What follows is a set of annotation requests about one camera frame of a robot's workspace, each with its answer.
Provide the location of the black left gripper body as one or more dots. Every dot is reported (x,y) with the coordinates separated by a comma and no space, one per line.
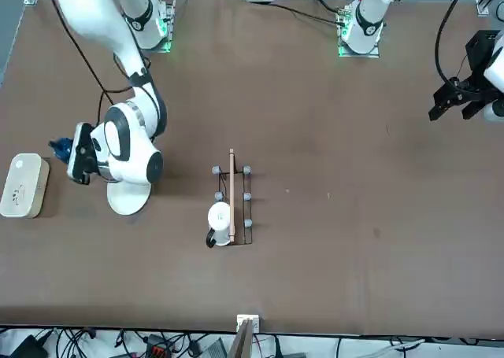
(481,55)

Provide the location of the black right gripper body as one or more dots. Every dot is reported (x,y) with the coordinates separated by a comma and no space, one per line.
(87,157)

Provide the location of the transparent sauce bottle blue cap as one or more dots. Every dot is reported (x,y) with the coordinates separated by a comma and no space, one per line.
(62,148)

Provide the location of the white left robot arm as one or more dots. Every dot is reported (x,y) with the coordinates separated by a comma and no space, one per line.
(366,23)

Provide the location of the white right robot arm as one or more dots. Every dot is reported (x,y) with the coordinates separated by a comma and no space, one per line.
(94,15)

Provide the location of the white round plate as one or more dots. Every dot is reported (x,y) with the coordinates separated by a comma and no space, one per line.
(128,200)

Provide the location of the cream lidded storage box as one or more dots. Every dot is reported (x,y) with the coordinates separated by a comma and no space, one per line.
(21,185)

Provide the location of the black power adapter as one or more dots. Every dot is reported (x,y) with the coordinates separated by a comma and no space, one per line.
(29,346)

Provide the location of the black orange hub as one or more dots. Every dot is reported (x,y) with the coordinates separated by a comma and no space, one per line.
(157,346)

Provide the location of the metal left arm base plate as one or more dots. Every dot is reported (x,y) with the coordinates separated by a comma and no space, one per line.
(374,53)

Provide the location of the aluminium frame post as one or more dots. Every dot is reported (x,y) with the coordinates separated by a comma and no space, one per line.
(246,334)

